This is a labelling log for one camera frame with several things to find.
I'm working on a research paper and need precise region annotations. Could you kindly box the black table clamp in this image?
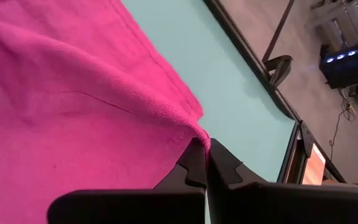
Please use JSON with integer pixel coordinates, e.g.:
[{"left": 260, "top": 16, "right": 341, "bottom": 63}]
[{"left": 264, "top": 55, "right": 293, "bottom": 88}]

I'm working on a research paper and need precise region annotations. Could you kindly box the grey metal rack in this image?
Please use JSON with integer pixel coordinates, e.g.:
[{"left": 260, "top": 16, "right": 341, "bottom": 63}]
[{"left": 305, "top": 0, "right": 358, "bottom": 50}]

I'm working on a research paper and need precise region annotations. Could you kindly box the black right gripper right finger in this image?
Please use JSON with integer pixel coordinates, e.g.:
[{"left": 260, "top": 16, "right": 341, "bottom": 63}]
[{"left": 208, "top": 138, "right": 358, "bottom": 224}]

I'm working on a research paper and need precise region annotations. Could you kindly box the pink towel with white label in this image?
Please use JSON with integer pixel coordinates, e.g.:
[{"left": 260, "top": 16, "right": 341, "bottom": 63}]
[{"left": 0, "top": 0, "right": 211, "bottom": 224}]

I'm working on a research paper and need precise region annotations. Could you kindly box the thin dangling black cable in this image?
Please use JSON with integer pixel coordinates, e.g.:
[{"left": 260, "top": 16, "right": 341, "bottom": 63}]
[{"left": 328, "top": 107, "right": 351, "bottom": 162}]

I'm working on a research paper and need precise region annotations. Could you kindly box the black computer tower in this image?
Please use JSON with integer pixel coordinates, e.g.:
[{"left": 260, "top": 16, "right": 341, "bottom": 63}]
[{"left": 318, "top": 42, "right": 358, "bottom": 90}]

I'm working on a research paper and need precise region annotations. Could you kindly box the black aluminium table frame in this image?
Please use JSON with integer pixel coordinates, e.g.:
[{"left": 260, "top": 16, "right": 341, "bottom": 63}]
[{"left": 202, "top": 0, "right": 347, "bottom": 185}]

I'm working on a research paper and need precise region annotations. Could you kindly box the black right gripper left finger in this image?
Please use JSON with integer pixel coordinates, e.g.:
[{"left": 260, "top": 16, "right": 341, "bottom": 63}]
[{"left": 47, "top": 138, "right": 208, "bottom": 224}]

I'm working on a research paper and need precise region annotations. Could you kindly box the green table mat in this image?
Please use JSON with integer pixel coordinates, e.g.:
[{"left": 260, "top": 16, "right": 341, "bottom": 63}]
[{"left": 121, "top": 0, "right": 297, "bottom": 224}]

